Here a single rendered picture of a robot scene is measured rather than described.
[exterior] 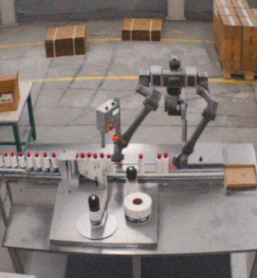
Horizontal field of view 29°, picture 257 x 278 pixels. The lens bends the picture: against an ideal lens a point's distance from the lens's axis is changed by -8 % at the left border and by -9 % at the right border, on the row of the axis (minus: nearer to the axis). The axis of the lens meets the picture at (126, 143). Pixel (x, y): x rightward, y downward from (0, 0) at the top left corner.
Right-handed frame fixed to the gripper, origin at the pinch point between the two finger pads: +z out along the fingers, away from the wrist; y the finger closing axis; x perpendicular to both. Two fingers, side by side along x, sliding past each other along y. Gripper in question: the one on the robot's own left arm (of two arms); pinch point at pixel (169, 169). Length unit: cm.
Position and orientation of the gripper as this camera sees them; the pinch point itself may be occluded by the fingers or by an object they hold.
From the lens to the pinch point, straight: 429.2
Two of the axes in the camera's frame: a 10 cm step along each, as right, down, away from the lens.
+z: -6.0, 6.3, 5.0
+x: 8.0, 5.0, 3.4
